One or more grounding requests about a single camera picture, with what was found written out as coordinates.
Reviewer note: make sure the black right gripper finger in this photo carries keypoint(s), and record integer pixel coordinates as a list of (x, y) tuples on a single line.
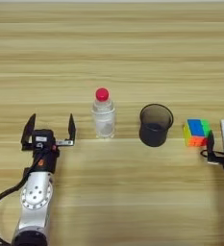
[(210, 144)]

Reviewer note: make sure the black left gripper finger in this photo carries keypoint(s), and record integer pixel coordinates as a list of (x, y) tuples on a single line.
[(71, 128), (28, 128)]

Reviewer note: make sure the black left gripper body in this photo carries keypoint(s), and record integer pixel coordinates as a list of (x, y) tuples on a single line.
[(46, 161)]

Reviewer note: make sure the colourful Rubik's cube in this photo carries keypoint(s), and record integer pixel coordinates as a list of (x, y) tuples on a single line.
[(196, 128)]

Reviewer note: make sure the clear bottle with red cap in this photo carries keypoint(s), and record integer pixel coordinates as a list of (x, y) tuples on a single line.
[(104, 118)]

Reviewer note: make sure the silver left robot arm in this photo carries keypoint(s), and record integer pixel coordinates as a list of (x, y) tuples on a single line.
[(36, 195)]

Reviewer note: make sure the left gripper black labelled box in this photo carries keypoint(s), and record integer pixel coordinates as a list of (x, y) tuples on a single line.
[(41, 138)]

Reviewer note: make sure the black mesh pen cup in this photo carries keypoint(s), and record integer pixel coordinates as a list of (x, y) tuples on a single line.
[(155, 134)]

